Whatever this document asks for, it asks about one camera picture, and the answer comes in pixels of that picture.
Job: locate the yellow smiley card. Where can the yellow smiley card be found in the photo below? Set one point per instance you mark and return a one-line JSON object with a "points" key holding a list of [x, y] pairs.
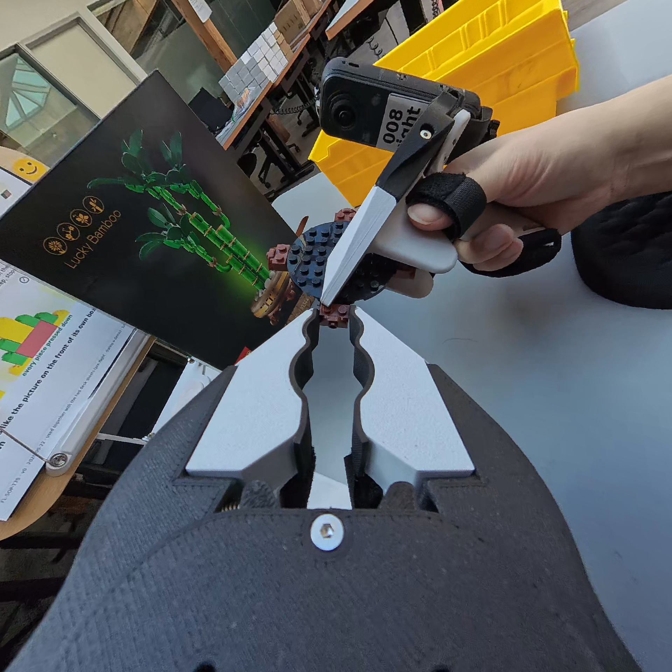
{"points": [[29, 168]]}

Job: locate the laminated instruction sheet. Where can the laminated instruction sheet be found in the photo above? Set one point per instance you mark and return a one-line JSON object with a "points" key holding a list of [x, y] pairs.
{"points": [[52, 367]]}

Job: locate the person's right hand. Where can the person's right hand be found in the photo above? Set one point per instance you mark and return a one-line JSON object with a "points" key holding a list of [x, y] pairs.
{"points": [[551, 168]]}

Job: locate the black padded cushion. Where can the black padded cushion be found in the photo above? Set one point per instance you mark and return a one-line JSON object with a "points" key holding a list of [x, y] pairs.
{"points": [[630, 252]]}

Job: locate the glass window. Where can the glass window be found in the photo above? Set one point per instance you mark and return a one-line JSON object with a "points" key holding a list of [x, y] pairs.
{"points": [[31, 89]]}

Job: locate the clear plastic compartment organizer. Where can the clear plastic compartment organizer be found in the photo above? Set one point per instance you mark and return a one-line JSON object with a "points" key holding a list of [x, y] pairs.
{"points": [[252, 65]]}

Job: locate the white sheet clamp bar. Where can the white sheet clamp bar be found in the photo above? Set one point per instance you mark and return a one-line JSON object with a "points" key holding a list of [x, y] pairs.
{"points": [[99, 404]]}

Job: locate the wooden workbench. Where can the wooden workbench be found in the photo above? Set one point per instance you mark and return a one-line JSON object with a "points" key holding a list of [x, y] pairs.
{"points": [[265, 94]]}

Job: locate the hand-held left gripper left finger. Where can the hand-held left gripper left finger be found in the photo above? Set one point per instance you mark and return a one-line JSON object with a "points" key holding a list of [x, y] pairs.
{"points": [[252, 414]]}

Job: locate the white plastic box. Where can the white plastic box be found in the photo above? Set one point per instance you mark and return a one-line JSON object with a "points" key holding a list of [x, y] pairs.
{"points": [[189, 388]]}

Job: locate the black bamboo brick set box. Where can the black bamboo brick set box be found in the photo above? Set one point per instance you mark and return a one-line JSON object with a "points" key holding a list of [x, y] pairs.
{"points": [[105, 210]]}

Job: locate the grey desk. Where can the grey desk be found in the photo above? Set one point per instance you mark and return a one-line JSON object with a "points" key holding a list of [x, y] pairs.
{"points": [[525, 393]]}

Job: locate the stacked yellow storage bins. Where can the stacked yellow storage bins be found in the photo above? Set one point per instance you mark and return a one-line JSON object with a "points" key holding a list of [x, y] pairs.
{"points": [[498, 52]]}

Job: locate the cardboard boxes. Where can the cardboard boxes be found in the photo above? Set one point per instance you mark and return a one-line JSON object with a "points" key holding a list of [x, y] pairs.
{"points": [[294, 18]]}

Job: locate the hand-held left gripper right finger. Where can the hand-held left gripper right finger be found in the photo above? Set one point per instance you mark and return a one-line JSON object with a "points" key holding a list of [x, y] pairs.
{"points": [[412, 414]]}

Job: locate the round black brick plate assembly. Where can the round black brick plate assembly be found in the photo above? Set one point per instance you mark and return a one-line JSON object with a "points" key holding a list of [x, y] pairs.
{"points": [[309, 257]]}

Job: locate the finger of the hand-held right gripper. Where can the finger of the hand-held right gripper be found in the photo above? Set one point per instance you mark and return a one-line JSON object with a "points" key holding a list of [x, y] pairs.
{"points": [[414, 286], [357, 241]]}

